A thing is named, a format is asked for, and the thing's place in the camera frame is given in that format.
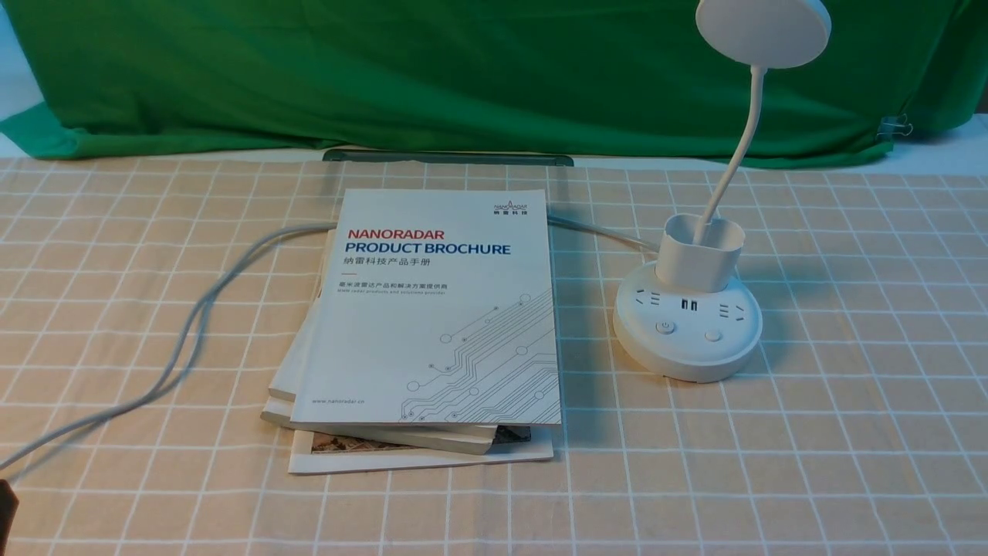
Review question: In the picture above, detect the white desk lamp with sockets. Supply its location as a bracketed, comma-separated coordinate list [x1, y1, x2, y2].
[613, 1, 832, 384]

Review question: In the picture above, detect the white Nanoradar product brochure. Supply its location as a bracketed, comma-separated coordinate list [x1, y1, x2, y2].
[292, 188, 562, 426]

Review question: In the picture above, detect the dark flat bar at table edge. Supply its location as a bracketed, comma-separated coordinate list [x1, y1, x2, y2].
[322, 148, 575, 168]

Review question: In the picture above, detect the bottom white magazine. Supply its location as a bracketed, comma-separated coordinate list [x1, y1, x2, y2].
[287, 429, 554, 476]

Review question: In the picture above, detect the beige checkered tablecloth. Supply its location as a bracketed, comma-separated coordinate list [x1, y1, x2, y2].
[1, 158, 987, 555]

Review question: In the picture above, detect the metal binder clip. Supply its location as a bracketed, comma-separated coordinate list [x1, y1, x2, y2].
[875, 114, 915, 142]

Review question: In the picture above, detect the green backdrop cloth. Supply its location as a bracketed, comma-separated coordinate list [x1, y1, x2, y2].
[2, 1, 986, 169]

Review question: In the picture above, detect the dark object at left edge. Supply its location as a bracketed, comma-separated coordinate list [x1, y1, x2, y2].
[0, 479, 20, 556]

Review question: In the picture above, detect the grey power cable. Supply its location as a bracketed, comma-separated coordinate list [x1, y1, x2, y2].
[0, 213, 663, 473]

